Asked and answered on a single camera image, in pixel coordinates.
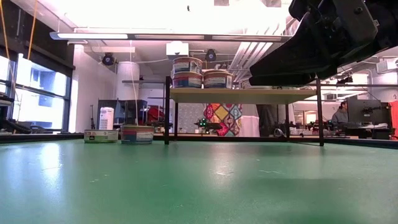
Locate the orange red panel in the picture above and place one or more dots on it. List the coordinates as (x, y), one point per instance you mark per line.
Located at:
(393, 113)

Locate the salmon can blue red label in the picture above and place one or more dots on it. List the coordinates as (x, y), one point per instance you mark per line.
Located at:
(136, 135)
(186, 66)
(217, 81)
(186, 81)

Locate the white cylinder appliance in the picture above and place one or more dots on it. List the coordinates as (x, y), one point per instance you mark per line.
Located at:
(106, 118)

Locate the black metal table frame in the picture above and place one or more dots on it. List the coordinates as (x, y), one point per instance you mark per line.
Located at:
(46, 137)

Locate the green table mat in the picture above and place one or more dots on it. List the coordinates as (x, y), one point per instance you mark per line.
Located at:
(199, 186)

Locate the black cabinet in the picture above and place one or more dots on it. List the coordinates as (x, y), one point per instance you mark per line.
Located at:
(130, 107)

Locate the white cloth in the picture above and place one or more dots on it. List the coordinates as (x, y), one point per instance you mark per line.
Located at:
(250, 126)

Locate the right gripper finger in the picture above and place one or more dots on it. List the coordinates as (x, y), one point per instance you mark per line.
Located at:
(280, 81)
(311, 49)

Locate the black round ceiling device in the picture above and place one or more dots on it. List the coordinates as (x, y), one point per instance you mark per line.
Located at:
(108, 59)
(210, 55)

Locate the colourful patchwork quilt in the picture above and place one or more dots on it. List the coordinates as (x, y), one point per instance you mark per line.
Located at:
(222, 119)

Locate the white ceiling box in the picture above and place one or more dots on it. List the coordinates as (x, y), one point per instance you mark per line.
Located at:
(177, 49)

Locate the wooden shelf black metal legs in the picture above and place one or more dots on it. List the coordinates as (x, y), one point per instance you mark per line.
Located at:
(242, 96)

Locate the red fabric object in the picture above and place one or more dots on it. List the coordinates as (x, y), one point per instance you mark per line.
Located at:
(154, 115)

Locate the black background robot arm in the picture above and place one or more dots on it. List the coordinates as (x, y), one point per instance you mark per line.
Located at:
(206, 125)

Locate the person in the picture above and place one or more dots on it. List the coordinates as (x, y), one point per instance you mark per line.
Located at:
(340, 116)

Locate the dark hanging cloth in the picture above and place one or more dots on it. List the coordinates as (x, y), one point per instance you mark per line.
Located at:
(265, 115)

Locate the black background monitor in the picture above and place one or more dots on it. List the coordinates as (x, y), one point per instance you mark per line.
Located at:
(367, 110)

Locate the dark window frame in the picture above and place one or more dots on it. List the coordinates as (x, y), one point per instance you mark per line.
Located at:
(66, 105)

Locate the white round column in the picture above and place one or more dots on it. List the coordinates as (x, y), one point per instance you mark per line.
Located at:
(127, 81)

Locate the long ceiling light bar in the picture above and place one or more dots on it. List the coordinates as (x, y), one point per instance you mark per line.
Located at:
(93, 35)

